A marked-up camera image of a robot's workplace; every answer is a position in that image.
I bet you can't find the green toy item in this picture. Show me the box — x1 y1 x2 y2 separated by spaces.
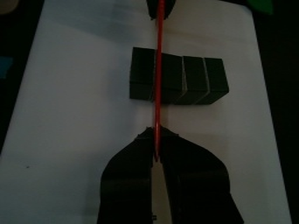
248 0 276 16

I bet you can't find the red toy knife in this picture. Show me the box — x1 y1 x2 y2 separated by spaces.
154 0 165 163

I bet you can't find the white cutting board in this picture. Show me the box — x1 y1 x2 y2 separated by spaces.
0 0 296 224

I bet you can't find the dark seaweed sushi piece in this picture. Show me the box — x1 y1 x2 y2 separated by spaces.
194 57 230 106
129 46 158 102
174 55 211 106
159 52 189 105

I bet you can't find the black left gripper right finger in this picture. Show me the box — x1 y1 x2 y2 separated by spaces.
158 125 246 224

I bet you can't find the beige plate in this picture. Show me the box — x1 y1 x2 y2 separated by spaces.
0 0 22 15

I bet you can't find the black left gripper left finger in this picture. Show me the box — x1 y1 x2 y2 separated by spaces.
97 126 155 224

